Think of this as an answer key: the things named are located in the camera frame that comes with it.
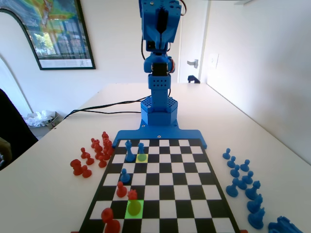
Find cardboard box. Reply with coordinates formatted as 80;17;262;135
47;111;64;129

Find red chess rook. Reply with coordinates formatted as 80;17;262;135
69;159;83;176

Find blue chess king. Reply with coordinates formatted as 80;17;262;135
124;140;136;163

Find black white chessboard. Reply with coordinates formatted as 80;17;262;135
77;138;241;233

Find red chess queen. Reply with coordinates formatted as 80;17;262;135
126;189;142;216

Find black power cable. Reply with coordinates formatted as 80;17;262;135
63;96;149;119
74;109;142;115

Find white door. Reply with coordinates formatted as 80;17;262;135
179;0;209;84

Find crumpled white paper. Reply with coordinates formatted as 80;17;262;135
23;110;55;127

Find blue chess queen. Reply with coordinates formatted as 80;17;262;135
136;142;148;163

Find white curved panel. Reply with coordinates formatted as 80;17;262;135
0;9;39;117

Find blue printed plastic part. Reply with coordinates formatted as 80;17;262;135
268;216;304;233

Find red white black servo wire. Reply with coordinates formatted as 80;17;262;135
179;0;188;17

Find olive jacket sleeve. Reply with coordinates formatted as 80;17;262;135
0;137;12;170

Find black framed poster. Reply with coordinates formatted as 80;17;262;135
0;0;96;71

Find blue chess knight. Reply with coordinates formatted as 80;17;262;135
246;193;263;214
247;207;266;229

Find red chess king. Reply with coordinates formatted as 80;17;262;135
101;207;121;233

